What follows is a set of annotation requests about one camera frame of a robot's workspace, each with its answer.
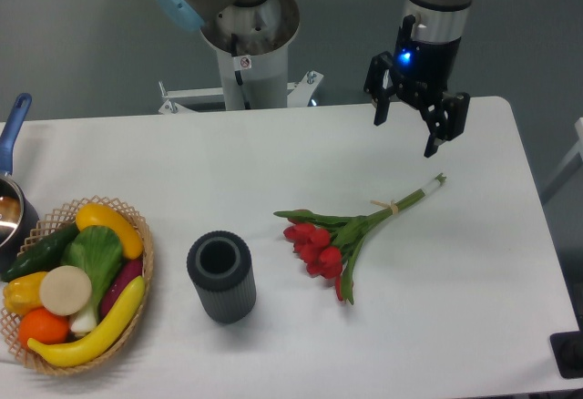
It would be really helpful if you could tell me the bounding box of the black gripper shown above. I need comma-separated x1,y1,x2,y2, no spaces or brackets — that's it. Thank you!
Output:
363,14,470,158

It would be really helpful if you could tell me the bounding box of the red tulip bouquet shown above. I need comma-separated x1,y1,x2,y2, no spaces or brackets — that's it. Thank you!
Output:
274,173,446,304

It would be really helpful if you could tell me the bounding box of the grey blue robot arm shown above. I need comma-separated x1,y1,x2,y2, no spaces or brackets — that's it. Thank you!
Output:
156,0,473,157

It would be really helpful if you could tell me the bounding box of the dark grey ribbed vase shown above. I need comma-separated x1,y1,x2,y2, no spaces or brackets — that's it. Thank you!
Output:
187,230,257,324

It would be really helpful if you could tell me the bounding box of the black device at table edge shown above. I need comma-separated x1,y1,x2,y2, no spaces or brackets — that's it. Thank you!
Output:
549,331,582,379

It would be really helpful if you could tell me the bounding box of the purple sweet potato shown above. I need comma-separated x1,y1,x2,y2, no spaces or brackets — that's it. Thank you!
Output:
99,258,143,319

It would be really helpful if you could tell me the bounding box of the yellow squash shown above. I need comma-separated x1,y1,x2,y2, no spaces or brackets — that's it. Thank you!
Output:
76,203,144,260

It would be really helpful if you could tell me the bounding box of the green bok choy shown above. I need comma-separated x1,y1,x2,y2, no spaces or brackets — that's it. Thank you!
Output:
60,226,123,337

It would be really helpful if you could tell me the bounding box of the yellow banana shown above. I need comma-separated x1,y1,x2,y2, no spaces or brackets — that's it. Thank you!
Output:
28,276,146,368

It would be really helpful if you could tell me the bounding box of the woven wicker basket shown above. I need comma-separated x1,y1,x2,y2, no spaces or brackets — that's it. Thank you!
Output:
1,196,154,375

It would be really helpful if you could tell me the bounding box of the beige round disc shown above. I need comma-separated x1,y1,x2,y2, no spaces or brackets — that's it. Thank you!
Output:
39,265,92,316

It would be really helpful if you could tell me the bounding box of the green cucumber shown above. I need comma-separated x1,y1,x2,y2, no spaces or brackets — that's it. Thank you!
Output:
1,223,79,282

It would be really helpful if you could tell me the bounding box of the orange fruit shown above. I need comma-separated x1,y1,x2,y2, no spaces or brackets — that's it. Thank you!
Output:
18,308,69,349

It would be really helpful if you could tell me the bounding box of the yellow bell pepper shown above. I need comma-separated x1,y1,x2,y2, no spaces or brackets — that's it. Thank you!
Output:
3,271,47,316

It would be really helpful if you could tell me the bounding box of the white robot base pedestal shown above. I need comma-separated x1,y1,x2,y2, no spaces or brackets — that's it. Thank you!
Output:
157,0,324,110

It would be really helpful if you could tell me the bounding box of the white frame at right edge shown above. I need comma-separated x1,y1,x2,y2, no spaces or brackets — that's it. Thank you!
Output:
539,118,582,206

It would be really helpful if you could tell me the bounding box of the blue handled saucepan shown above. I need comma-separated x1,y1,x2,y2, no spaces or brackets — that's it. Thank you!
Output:
1,93,39,272

